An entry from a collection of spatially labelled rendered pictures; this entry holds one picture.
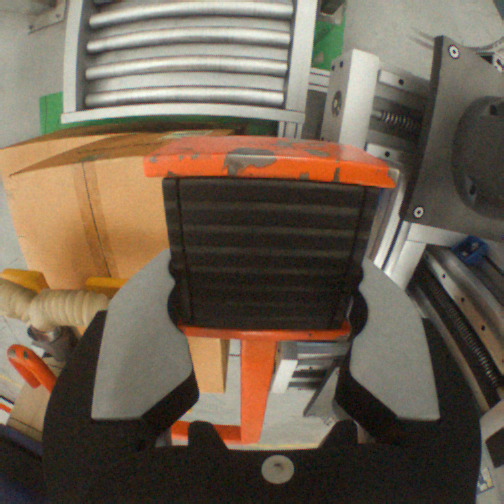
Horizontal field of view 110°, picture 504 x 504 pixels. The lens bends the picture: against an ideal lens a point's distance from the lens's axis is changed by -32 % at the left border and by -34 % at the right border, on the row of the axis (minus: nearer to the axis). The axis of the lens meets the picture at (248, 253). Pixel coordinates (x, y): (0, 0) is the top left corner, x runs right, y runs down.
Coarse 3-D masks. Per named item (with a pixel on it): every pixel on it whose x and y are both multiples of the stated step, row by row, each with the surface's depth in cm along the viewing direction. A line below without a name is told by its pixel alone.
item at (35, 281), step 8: (8, 272) 29; (16, 272) 29; (24, 272) 29; (32, 272) 29; (40, 272) 30; (16, 280) 29; (24, 280) 29; (32, 280) 29; (40, 280) 29; (32, 288) 29; (40, 288) 29; (48, 288) 31; (32, 336) 31
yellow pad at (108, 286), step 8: (88, 280) 29; (96, 280) 29; (104, 280) 29; (112, 280) 29; (120, 280) 29; (88, 288) 29; (96, 288) 28; (104, 288) 28; (112, 288) 28; (112, 296) 29; (192, 408) 47
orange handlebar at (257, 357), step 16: (16, 352) 19; (32, 352) 20; (240, 352) 15; (256, 352) 15; (272, 352) 15; (16, 368) 20; (32, 368) 20; (48, 368) 22; (240, 368) 16; (256, 368) 15; (272, 368) 16; (32, 384) 22; (48, 384) 21; (240, 384) 17; (256, 384) 17; (240, 400) 19; (256, 400) 18; (240, 416) 21; (256, 416) 20; (176, 432) 24; (224, 432) 25; (240, 432) 23; (256, 432) 22
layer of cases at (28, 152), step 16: (80, 128) 98; (96, 128) 89; (112, 128) 84; (128, 128) 80; (144, 128) 78; (160, 128) 77; (176, 128) 77; (192, 128) 78; (208, 128) 80; (224, 128) 83; (240, 128) 87; (16, 144) 70; (32, 144) 66; (48, 144) 66; (64, 144) 67; (80, 144) 67; (0, 160) 67; (16, 160) 68; (32, 160) 69; (16, 224) 83; (32, 256) 91
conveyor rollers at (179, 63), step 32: (96, 0) 42; (192, 0) 46; (224, 0) 46; (256, 0) 46; (160, 32) 51; (192, 32) 51; (224, 32) 51; (256, 32) 51; (288, 32) 51; (128, 64) 55; (160, 64) 56; (192, 64) 56; (224, 64) 56; (256, 64) 56; (96, 96) 59; (128, 96) 60; (160, 96) 61; (192, 96) 61; (224, 96) 61; (256, 96) 61
